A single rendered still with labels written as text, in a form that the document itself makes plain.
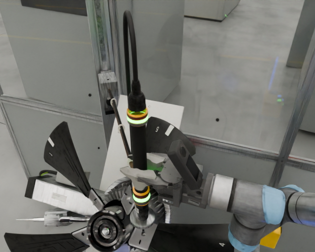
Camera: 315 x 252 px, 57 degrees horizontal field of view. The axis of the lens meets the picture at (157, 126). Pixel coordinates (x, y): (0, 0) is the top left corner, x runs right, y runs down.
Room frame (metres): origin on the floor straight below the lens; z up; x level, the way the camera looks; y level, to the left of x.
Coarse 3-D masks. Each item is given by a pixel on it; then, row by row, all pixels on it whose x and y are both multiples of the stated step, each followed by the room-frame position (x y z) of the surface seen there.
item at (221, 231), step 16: (160, 224) 0.52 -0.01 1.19; (176, 224) 0.52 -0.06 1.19; (192, 224) 0.52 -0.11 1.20; (208, 224) 0.51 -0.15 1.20; (224, 224) 0.50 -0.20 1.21; (160, 240) 0.47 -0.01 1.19; (176, 240) 0.47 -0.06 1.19; (192, 240) 0.46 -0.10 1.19; (208, 240) 0.46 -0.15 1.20; (224, 240) 0.46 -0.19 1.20
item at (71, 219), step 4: (60, 216) 0.62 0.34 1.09; (64, 216) 0.61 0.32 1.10; (68, 216) 0.61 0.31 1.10; (36, 220) 0.62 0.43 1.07; (40, 220) 0.62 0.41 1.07; (60, 220) 0.60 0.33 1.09; (64, 220) 0.60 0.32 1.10; (68, 220) 0.60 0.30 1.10; (72, 220) 0.60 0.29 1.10; (76, 220) 0.59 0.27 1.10; (80, 220) 0.59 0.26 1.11; (84, 220) 0.59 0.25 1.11; (88, 220) 0.59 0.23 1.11
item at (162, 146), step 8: (152, 120) 0.74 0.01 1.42; (160, 120) 0.72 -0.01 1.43; (152, 128) 0.72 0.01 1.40; (160, 128) 0.69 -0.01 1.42; (176, 128) 0.66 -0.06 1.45; (152, 136) 0.69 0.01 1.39; (160, 136) 0.67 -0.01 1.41; (168, 136) 0.65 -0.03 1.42; (176, 136) 0.64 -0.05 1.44; (184, 136) 0.63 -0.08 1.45; (152, 144) 0.67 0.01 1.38; (160, 144) 0.65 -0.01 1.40; (168, 144) 0.63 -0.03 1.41; (184, 144) 0.61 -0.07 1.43; (192, 144) 0.60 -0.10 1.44; (160, 152) 0.62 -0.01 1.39; (192, 152) 0.58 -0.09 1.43
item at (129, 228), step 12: (108, 204) 0.60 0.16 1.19; (120, 204) 0.59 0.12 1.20; (96, 216) 0.51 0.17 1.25; (108, 216) 0.51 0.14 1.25; (120, 216) 0.50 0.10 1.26; (96, 228) 0.48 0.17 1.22; (108, 228) 0.48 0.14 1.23; (120, 228) 0.47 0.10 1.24; (132, 228) 0.51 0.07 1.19; (96, 240) 0.47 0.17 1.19; (108, 240) 0.46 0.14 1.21; (120, 240) 0.45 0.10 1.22
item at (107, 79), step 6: (102, 72) 1.13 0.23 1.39; (108, 72) 1.13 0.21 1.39; (102, 78) 1.08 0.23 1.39; (108, 78) 1.08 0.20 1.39; (114, 78) 1.08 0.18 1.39; (102, 84) 1.04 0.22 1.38; (108, 84) 1.05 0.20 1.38; (114, 84) 1.05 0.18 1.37; (102, 90) 1.04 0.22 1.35; (114, 90) 1.05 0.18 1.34; (102, 96) 1.04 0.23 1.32; (108, 96) 1.04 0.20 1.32
